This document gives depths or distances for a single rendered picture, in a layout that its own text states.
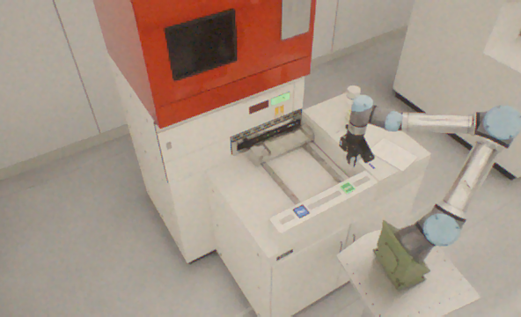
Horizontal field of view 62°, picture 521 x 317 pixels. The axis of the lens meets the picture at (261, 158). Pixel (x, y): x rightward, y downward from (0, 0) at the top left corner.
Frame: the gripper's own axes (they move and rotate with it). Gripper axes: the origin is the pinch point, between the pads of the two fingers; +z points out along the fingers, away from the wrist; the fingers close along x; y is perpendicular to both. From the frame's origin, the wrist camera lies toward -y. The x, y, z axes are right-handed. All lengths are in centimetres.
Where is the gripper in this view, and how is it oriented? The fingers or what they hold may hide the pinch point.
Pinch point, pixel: (353, 167)
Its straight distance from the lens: 193.2
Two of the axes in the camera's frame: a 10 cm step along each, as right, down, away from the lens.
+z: 0.0, 7.1, 7.0
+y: -5.2, -6.0, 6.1
